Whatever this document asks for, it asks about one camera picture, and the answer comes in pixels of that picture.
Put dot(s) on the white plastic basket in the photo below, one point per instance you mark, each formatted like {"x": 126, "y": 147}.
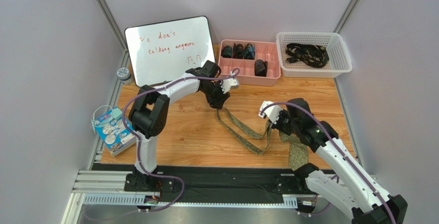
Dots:
{"x": 339, "y": 57}

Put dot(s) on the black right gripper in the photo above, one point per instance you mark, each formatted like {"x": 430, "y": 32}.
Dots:
{"x": 281, "y": 123}

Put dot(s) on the light blue power adapter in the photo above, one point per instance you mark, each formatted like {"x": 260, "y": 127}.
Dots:
{"x": 116, "y": 113}

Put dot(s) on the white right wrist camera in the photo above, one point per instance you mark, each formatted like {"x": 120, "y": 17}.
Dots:
{"x": 269, "y": 110}

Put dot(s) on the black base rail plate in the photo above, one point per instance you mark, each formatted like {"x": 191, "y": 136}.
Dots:
{"x": 214, "y": 184}

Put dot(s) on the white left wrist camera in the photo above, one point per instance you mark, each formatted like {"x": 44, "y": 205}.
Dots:
{"x": 229, "y": 84}

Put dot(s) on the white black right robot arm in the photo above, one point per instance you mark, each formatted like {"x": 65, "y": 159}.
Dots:
{"x": 361, "y": 198}

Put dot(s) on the black camouflage tie in basket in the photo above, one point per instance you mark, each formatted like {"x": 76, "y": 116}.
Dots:
{"x": 312, "y": 55}

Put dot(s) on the small patterned round jar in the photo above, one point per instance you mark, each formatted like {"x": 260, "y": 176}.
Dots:
{"x": 125, "y": 76}

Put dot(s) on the rolled dark tie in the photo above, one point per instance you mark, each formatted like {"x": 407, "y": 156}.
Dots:
{"x": 261, "y": 68}
{"x": 227, "y": 51}
{"x": 249, "y": 51}
{"x": 238, "y": 51}

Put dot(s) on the green patterned tie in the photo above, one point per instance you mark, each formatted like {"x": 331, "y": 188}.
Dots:
{"x": 298, "y": 152}

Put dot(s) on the pink divided organizer box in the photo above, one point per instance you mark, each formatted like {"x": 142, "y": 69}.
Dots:
{"x": 266, "y": 51}

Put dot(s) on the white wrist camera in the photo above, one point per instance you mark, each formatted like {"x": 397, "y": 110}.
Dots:
{"x": 269, "y": 110}
{"x": 229, "y": 84}

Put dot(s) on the aluminium frame rail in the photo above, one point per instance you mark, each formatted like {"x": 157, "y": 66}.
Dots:
{"x": 97, "y": 197}

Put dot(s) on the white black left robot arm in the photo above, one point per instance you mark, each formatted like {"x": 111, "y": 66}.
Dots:
{"x": 149, "y": 111}

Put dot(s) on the white whiteboard black frame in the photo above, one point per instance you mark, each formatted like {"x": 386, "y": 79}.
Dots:
{"x": 162, "y": 52}

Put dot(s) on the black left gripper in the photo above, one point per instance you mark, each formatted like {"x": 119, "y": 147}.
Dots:
{"x": 217, "y": 96}

